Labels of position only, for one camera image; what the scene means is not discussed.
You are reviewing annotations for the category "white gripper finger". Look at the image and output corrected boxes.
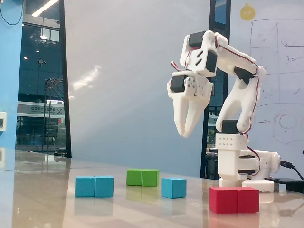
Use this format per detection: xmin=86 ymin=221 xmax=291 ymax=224
xmin=183 ymin=95 xmax=210 ymax=139
xmin=172 ymin=96 xmax=190 ymax=138

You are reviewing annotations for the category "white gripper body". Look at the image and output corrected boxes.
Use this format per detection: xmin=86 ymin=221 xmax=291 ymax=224
xmin=166 ymin=72 xmax=216 ymax=100

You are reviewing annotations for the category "small blue cube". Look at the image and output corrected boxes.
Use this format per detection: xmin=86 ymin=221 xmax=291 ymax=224
xmin=161 ymin=177 xmax=187 ymax=199

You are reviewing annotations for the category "long green block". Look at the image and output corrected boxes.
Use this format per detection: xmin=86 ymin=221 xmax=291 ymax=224
xmin=126 ymin=169 xmax=160 ymax=188

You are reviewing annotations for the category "long red block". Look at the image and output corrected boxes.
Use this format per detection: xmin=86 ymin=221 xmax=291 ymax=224
xmin=209 ymin=186 xmax=260 ymax=214

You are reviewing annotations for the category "long blue block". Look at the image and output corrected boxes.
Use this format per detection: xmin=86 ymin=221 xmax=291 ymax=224
xmin=75 ymin=175 xmax=114 ymax=198

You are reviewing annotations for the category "yellow round sticker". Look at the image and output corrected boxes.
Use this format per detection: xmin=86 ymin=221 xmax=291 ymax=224
xmin=240 ymin=2 xmax=256 ymax=21

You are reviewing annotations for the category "flat black box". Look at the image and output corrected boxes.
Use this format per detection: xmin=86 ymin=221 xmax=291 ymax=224
xmin=264 ymin=177 xmax=304 ymax=192

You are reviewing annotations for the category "red black wrist servo wire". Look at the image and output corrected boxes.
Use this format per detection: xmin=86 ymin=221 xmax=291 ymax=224
xmin=171 ymin=48 xmax=193 ymax=72

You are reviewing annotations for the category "wide black frame post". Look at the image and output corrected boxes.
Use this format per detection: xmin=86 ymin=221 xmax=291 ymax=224
xmin=200 ymin=0 xmax=231 ymax=179

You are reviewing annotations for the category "forearm servo wire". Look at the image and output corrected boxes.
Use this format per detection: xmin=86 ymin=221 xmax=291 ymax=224
xmin=215 ymin=33 xmax=258 ymax=71

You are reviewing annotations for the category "upper arm servo wire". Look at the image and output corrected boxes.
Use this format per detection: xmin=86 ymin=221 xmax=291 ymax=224
xmin=250 ymin=68 xmax=263 ymax=124

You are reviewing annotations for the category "base servo wire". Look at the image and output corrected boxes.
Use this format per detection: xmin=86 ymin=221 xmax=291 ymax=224
xmin=244 ymin=133 xmax=262 ymax=178

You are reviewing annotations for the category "black plug cable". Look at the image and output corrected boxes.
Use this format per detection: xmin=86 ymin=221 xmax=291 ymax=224
xmin=279 ymin=160 xmax=304 ymax=181

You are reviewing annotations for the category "slim black frame post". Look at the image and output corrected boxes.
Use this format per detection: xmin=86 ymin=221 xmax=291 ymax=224
xmin=58 ymin=0 xmax=72 ymax=159

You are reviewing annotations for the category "white wall socket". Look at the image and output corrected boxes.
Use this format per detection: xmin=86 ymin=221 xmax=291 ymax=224
xmin=0 ymin=112 xmax=8 ymax=132

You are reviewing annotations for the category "thin black hanging wire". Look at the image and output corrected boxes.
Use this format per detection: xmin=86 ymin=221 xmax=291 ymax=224
xmin=0 ymin=0 xmax=24 ymax=25

